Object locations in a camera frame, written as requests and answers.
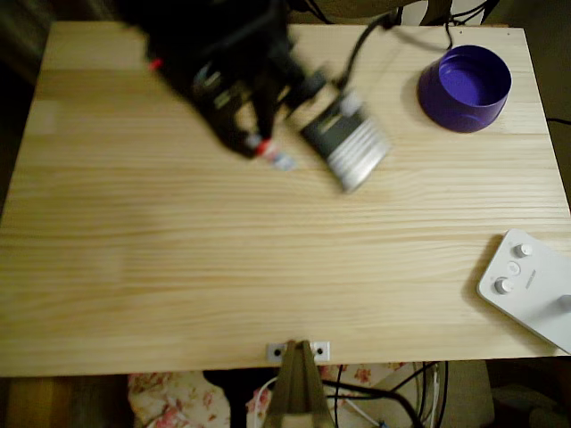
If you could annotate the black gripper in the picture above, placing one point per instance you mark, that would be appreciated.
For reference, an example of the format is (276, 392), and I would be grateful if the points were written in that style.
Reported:
(235, 117)

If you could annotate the white pink blue candy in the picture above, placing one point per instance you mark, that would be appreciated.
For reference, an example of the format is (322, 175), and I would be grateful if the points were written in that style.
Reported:
(281, 160)

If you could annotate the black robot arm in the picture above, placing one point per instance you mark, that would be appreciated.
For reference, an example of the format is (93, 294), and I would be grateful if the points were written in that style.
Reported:
(201, 35)

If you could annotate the purple bowl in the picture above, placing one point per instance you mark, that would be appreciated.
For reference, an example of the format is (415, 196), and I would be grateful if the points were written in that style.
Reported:
(464, 84)

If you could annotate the grey striped block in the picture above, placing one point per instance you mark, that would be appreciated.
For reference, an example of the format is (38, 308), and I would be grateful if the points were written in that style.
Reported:
(348, 138)

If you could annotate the floral cushion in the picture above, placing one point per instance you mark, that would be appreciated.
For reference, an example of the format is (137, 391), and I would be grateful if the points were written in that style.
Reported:
(178, 401)

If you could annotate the white device with knobs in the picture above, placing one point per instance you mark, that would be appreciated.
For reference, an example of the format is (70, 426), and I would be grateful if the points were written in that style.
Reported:
(535, 303)

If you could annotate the silver angle bracket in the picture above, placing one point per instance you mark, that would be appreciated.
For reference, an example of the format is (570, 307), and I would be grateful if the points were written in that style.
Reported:
(274, 352)
(322, 352)

